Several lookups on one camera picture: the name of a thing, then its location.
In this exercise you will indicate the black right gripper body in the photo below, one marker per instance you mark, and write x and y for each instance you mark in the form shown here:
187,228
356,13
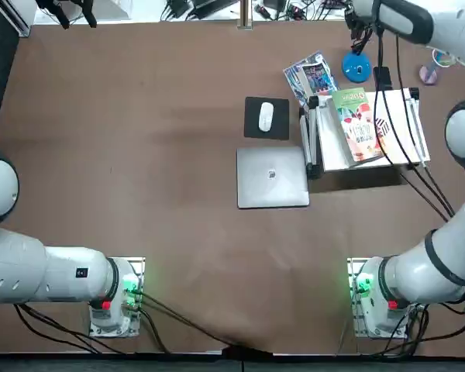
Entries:
354,18

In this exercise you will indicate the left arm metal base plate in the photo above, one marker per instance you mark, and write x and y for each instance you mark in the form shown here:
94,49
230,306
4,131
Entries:
137,263

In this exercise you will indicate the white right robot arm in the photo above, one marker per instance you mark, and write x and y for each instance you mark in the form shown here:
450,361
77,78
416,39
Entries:
410,267

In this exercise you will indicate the silver closed laptop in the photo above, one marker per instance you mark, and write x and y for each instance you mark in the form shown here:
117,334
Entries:
263,190

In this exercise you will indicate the grey aluminium frame rail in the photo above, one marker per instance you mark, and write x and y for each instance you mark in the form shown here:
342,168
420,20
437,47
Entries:
21,23

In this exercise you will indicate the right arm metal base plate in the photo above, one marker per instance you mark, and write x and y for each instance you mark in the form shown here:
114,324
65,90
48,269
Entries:
352,265

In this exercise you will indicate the black mouse pad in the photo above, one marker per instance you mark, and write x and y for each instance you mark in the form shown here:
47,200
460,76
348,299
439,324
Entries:
252,124

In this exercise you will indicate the white computer mouse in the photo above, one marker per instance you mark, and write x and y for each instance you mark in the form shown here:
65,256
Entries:
266,116

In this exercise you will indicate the black tripod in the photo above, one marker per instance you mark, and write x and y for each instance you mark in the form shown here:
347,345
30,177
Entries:
88,15

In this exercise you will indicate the blue desk lamp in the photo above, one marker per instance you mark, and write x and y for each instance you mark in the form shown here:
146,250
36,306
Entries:
352,67

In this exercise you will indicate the black rectangular folding case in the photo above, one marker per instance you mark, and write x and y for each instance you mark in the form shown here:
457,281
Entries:
385,75

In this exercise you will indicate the aluminium frame post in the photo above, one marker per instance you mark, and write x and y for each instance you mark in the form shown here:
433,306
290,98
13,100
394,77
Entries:
245,15

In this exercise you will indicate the blue wrapped magazine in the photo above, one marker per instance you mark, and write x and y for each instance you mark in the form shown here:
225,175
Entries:
292,77

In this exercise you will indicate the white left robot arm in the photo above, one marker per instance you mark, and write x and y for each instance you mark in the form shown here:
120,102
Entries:
62,275

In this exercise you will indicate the green cover picture book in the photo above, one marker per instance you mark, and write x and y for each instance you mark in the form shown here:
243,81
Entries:
356,128

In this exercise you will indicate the white bordered comic magazine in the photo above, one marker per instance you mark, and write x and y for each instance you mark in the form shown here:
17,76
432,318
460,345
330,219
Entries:
317,77

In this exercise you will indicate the white folding book stand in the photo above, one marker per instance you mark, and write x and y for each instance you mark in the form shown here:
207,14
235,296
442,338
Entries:
329,147

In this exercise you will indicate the pink pen cup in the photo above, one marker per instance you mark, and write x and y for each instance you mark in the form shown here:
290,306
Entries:
426,75

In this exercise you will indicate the white box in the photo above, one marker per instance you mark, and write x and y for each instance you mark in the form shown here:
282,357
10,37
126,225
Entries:
116,7

